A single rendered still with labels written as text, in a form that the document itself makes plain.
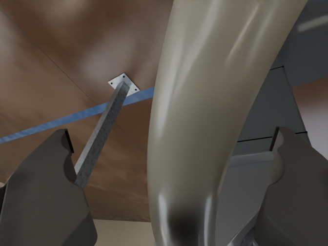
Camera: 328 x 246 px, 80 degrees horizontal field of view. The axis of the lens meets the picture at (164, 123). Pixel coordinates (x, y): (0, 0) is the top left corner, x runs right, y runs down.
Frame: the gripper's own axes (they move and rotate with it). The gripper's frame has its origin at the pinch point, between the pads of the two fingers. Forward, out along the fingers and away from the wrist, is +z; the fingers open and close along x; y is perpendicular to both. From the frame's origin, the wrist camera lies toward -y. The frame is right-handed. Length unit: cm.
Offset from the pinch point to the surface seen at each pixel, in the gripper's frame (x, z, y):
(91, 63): -59, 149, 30
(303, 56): 85, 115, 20
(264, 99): 39, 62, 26
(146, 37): -12, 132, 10
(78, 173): -50, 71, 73
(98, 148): -44, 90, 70
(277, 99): 43, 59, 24
